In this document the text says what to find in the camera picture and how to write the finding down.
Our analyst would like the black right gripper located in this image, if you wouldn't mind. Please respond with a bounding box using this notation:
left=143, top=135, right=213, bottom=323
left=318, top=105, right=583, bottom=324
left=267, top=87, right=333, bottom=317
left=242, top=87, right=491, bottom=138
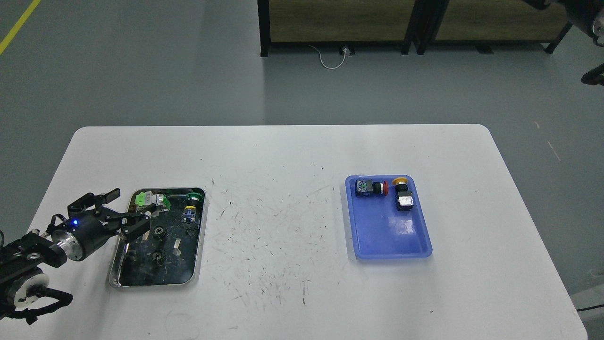
left=524, top=0, right=604, bottom=47

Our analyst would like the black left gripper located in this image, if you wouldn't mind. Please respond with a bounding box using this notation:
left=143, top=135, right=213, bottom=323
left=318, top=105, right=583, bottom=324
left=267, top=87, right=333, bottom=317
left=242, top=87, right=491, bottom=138
left=50, top=188, right=157, bottom=261

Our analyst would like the black gear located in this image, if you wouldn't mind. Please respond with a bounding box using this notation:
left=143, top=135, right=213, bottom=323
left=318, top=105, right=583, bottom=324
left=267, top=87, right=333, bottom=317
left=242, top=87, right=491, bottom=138
left=150, top=250, right=167, bottom=265
left=152, top=225, right=168, bottom=241

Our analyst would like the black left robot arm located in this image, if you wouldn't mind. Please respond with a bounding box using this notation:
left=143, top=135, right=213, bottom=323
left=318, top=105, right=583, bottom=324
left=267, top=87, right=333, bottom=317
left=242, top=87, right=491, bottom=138
left=0, top=188, right=159, bottom=325

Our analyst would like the silver metal tray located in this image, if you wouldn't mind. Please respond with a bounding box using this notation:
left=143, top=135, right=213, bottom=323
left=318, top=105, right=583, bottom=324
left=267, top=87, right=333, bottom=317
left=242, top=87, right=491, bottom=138
left=108, top=187, right=206, bottom=288

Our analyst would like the blue plastic tray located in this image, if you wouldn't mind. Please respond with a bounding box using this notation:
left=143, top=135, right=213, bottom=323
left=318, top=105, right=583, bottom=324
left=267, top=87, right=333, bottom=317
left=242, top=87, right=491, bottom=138
left=345, top=174, right=432, bottom=261

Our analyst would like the wooden cabinet right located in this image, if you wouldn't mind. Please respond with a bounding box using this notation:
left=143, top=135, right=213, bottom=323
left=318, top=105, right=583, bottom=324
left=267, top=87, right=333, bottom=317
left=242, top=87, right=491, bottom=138
left=414, top=0, right=572, bottom=55

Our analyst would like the wooden cabinet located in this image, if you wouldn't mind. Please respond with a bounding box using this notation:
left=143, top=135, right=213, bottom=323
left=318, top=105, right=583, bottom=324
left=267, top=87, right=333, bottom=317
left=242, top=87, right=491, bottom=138
left=257, top=0, right=425, bottom=58
left=414, top=0, right=572, bottom=55

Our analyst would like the wooden cabinet left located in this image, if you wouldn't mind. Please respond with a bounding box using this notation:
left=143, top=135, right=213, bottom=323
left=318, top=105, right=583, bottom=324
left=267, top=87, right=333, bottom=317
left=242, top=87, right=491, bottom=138
left=257, top=0, right=425, bottom=58

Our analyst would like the light green push button switch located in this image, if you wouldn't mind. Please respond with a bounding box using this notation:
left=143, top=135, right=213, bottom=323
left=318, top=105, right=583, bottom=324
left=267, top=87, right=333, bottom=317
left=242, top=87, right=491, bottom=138
left=134, top=191, right=172, bottom=214

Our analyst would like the dark green push button switch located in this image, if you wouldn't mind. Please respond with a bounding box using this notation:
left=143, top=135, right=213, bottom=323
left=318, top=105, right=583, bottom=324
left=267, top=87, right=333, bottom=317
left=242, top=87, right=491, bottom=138
left=181, top=192, right=203, bottom=230

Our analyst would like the white cable on floor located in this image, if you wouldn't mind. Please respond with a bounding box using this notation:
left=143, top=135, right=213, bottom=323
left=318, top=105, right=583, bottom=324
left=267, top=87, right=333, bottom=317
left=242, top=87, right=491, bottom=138
left=310, top=44, right=355, bottom=70

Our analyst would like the yellow push button switch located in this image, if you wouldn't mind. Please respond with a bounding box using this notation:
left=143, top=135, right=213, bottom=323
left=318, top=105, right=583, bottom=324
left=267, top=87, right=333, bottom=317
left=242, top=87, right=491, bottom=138
left=392, top=177, right=415, bottom=212

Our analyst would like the red push button switch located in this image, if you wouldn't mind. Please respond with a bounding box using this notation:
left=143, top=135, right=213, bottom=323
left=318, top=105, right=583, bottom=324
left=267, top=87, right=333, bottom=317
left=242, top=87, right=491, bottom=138
left=354, top=178, right=390, bottom=197

